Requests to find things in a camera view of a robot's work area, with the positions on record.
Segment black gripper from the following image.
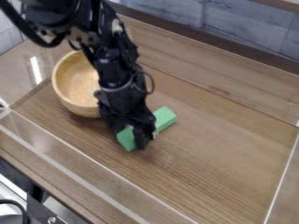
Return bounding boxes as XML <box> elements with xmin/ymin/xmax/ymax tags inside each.
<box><xmin>93</xmin><ymin>81</ymin><xmax>154</xmax><ymax>150</ymax></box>

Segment green rectangular block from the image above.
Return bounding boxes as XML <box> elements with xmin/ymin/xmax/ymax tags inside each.
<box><xmin>116</xmin><ymin>106</ymin><xmax>177</xmax><ymax>152</ymax></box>

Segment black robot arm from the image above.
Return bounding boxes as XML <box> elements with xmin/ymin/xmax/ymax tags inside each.
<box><xmin>1</xmin><ymin>0</ymin><xmax>154</xmax><ymax>149</ymax></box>

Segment wooden bowl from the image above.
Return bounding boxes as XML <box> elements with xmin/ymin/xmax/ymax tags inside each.
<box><xmin>50</xmin><ymin>51</ymin><xmax>99</xmax><ymax>118</ymax></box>

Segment black metal bracket with bolt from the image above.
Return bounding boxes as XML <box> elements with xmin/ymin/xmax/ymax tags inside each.
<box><xmin>26</xmin><ymin>194</ymin><xmax>67</xmax><ymax>224</ymax></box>

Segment black cable bottom left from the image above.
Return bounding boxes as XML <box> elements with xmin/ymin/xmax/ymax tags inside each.
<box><xmin>0</xmin><ymin>199</ymin><xmax>30</xmax><ymax>224</ymax></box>

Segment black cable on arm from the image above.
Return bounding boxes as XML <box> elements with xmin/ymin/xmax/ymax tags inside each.
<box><xmin>0</xmin><ymin>0</ymin><xmax>70</xmax><ymax>49</ymax></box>

